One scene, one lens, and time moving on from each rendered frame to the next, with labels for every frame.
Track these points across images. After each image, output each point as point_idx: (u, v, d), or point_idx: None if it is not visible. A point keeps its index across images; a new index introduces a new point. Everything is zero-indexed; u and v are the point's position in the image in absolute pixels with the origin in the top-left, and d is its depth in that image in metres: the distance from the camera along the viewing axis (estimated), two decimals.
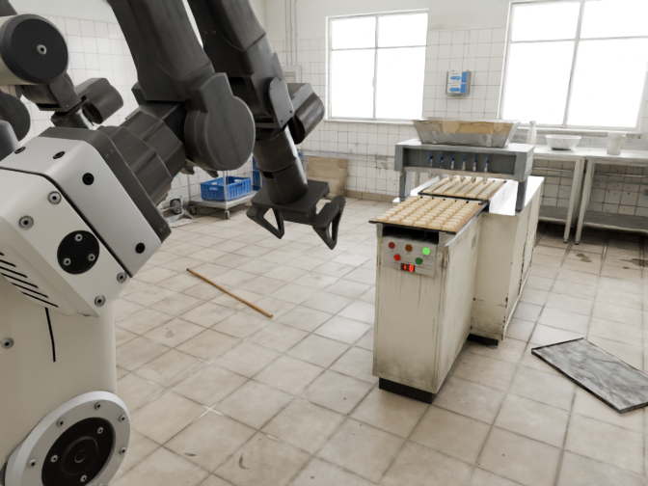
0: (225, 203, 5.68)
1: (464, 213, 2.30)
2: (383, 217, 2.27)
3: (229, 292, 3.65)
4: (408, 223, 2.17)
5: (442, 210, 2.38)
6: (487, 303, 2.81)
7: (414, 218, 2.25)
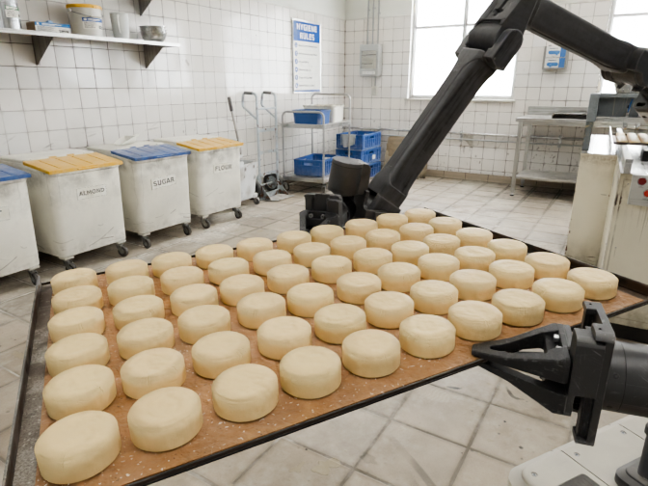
0: (321, 178, 5.66)
1: (280, 234, 0.71)
2: None
3: None
4: (510, 242, 0.66)
5: (288, 265, 0.60)
6: None
7: None
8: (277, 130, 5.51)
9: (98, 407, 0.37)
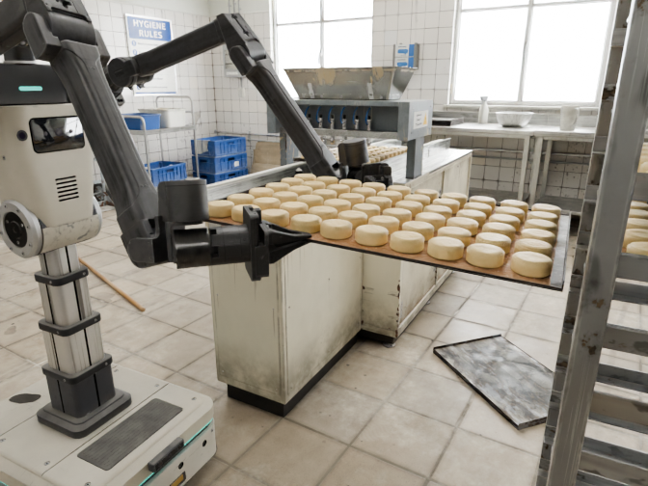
0: None
1: (341, 227, 0.75)
2: (314, 179, 1.11)
3: (108, 283, 3.16)
4: (265, 186, 1.02)
5: (387, 215, 0.83)
6: (377, 292, 2.32)
7: (309, 195, 0.98)
8: None
9: None
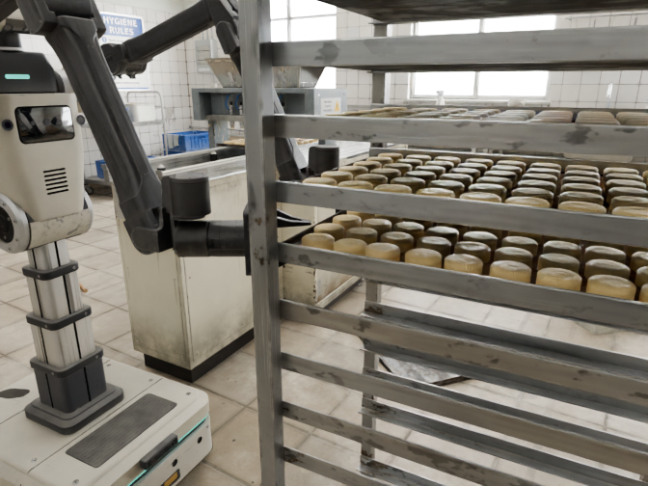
0: None
1: (473, 264, 0.63)
2: None
3: None
4: (346, 213, 0.90)
5: (510, 246, 0.71)
6: (296, 270, 2.45)
7: (399, 221, 0.86)
8: None
9: None
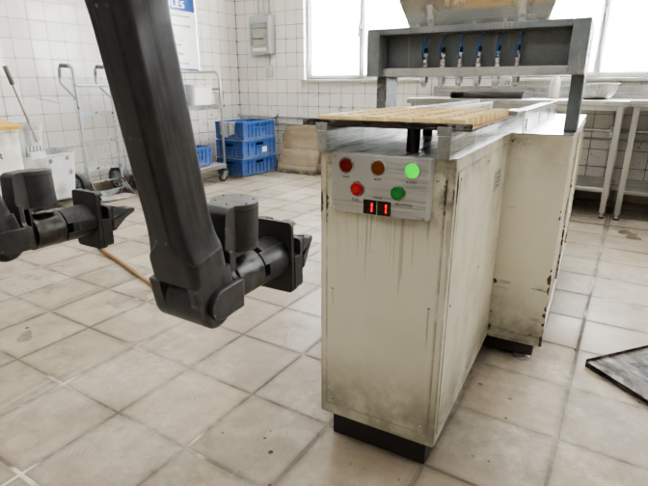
0: None
1: None
2: None
3: (141, 277, 2.58)
4: None
5: None
6: (516, 286, 1.74)
7: None
8: (115, 114, 4.45)
9: None
